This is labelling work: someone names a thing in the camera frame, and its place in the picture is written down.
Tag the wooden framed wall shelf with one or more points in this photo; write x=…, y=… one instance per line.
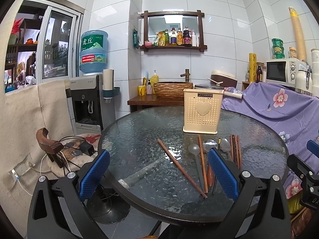
x=164, y=30

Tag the dark soy sauce bottle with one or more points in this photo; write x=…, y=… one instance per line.
x=187, y=41

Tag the translucent plastic ladle spoon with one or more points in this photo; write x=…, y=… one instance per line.
x=195, y=150

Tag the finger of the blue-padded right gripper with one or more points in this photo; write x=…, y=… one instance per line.
x=313, y=148

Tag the wooden sink counter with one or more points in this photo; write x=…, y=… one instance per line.
x=145, y=102

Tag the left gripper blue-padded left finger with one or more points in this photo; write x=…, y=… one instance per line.
x=91, y=173

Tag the brown wooden chopstick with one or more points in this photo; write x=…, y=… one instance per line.
x=179, y=166
x=233, y=148
x=238, y=153
x=203, y=164

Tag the water dispenser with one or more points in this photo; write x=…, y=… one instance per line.
x=93, y=113

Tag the tall beige rolled mat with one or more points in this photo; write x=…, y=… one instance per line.
x=300, y=42

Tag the wooden stool with cables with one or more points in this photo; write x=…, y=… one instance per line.
x=69, y=153

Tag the black gold-tipped chopstick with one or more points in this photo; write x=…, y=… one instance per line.
x=216, y=166

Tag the round glass table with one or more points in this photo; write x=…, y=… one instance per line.
x=145, y=177

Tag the purple floral cloth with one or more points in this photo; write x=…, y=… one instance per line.
x=272, y=122

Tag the white pan with glass lid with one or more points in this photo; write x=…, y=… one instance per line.
x=208, y=87

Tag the blue water jug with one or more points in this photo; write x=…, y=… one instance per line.
x=93, y=51

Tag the yellow foil roll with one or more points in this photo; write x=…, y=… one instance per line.
x=252, y=67

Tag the brass faucet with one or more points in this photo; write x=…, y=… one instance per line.
x=186, y=74

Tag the green stacked bowls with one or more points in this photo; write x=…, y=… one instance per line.
x=278, y=49

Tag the woven basin sink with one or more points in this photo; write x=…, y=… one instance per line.
x=171, y=89

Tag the white microwave oven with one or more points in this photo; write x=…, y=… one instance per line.
x=283, y=71

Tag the sliding window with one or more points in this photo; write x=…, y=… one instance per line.
x=43, y=44

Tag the beige perforated utensil holder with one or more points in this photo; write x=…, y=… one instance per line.
x=202, y=108

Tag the yellow soap bottle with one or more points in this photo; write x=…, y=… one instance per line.
x=154, y=78

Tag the white electric kettle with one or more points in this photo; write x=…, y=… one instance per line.
x=303, y=83

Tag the brown white rice cooker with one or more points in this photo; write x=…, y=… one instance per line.
x=223, y=78

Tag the paper cup stack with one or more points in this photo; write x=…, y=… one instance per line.
x=108, y=79

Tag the yellow mug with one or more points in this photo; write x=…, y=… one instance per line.
x=142, y=90

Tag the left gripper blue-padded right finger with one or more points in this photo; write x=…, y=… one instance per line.
x=225, y=177

